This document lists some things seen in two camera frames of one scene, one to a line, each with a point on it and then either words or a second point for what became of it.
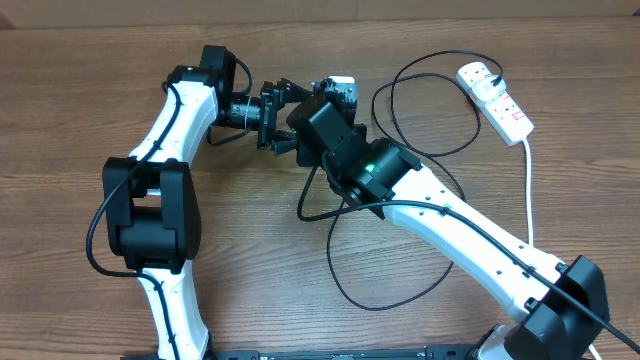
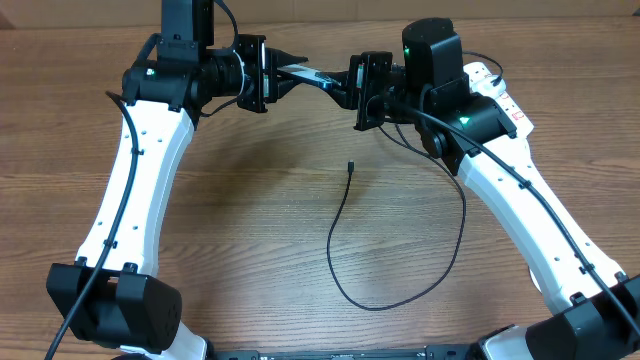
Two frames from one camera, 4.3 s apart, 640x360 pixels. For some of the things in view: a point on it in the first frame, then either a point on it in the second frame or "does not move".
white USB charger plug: x=484 y=93 does not move
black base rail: x=456 y=353 does not move
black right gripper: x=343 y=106 -> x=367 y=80
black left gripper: x=284 y=91 -> x=271 y=57
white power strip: x=502 y=114 does not move
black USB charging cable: x=382 y=304 -> x=330 y=236
